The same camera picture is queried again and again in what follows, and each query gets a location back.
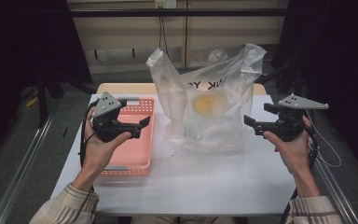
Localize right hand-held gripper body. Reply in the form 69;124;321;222
253;93;330;143

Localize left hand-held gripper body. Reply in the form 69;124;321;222
91;91;143;143

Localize pink plastic basket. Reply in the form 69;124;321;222
97;96;157;179

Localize clear plastic bag yellow face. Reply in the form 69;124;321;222
145;43;268;155

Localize person's right hand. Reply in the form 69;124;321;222
262;115;313;178

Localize person's left hand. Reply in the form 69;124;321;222
82;106;132;176

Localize black metal stand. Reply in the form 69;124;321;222
36;72;65;129

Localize yellow floor tape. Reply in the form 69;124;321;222
25;90;40;108

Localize black horizontal bar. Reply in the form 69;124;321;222
69;7;288;18

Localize black curtain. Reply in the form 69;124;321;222
271;0;358;169
0;0;93;94

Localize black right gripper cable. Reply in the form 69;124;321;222
279;108;321;224

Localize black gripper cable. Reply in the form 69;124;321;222
279;108;321;224
79;100;100;168

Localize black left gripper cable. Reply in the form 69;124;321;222
79;100;100;168

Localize thin white cable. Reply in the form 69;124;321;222
306;108;343;169

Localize black hanging wall cables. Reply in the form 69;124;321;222
158;15;170;59

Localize aluminium floor rail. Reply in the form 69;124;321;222
0;113;57;224
280;94;358;224

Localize white wall socket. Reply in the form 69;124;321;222
154;0;177;9

